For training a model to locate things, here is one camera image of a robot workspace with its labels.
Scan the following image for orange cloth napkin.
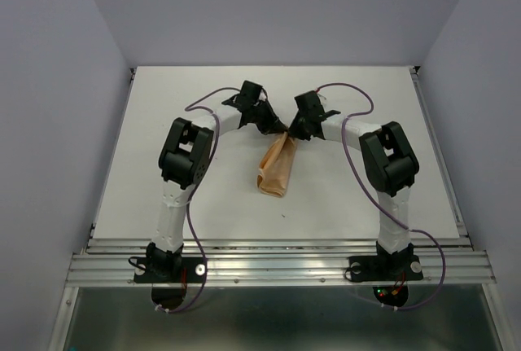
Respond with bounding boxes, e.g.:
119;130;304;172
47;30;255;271
256;132;297;198

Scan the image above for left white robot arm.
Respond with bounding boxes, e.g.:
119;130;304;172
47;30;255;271
147;81;287;281

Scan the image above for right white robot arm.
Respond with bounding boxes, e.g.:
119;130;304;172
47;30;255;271
289;90;419;278

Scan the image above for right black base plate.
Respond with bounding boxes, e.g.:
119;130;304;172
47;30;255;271
344;256;423;283

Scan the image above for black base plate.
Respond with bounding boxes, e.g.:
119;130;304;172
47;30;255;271
128;257;207;284
344;256;423;283

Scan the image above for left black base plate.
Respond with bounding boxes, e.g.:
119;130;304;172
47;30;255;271
128;257;207;284

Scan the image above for aluminium frame rail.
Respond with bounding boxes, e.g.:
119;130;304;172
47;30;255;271
65;236;496;287

